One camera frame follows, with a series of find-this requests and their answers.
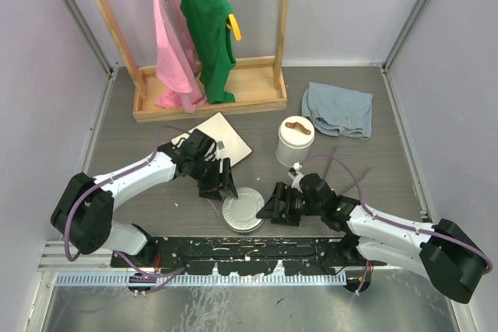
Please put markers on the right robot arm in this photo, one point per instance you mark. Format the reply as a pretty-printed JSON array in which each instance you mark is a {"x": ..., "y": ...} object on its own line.
[{"x": 442, "y": 253}]

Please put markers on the blue denim cloth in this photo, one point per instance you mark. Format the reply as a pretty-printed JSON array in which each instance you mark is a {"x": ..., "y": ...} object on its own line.
[{"x": 335, "y": 111}]

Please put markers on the white lid with leather strap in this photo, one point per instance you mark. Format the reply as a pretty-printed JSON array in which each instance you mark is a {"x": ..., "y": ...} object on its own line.
[{"x": 296, "y": 132}]

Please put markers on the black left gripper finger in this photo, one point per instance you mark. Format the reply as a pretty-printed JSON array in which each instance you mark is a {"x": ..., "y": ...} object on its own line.
[
  {"x": 210, "y": 188},
  {"x": 228, "y": 185}
]

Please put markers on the green shirt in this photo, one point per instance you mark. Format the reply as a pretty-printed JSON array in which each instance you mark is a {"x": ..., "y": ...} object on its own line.
[{"x": 206, "y": 21}]

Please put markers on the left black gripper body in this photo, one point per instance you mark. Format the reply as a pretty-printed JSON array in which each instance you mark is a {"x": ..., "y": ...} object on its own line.
[{"x": 205, "y": 171}]

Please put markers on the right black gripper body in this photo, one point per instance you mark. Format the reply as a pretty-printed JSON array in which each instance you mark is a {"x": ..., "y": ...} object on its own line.
[{"x": 298, "y": 200}]

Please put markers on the wooden clothes rack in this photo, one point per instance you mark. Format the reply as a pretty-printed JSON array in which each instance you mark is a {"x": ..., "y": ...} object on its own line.
[{"x": 257, "y": 83}]

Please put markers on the white square plate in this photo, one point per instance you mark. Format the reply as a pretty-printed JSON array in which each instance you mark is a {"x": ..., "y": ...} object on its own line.
[{"x": 229, "y": 144}]

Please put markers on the shallow round metal tin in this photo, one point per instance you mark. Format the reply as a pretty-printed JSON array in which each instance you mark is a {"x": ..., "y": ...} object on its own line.
[{"x": 244, "y": 227}]

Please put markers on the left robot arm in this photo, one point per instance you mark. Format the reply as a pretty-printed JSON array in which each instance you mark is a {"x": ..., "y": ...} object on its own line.
[{"x": 84, "y": 213}]

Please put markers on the tall metal container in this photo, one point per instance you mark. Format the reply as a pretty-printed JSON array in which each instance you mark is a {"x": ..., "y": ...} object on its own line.
[{"x": 288, "y": 155}]

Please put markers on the pink shirt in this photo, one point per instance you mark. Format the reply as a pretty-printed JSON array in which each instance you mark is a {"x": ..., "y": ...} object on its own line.
[{"x": 176, "y": 65}]

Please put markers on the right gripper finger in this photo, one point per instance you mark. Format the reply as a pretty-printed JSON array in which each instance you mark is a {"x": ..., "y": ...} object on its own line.
[
  {"x": 276, "y": 206},
  {"x": 285, "y": 217}
]

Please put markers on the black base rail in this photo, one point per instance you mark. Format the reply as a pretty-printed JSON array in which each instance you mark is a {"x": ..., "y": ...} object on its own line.
[{"x": 248, "y": 255}]

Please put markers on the metal tongs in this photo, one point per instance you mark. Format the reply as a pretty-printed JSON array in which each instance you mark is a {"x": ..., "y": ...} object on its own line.
[{"x": 351, "y": 185}]

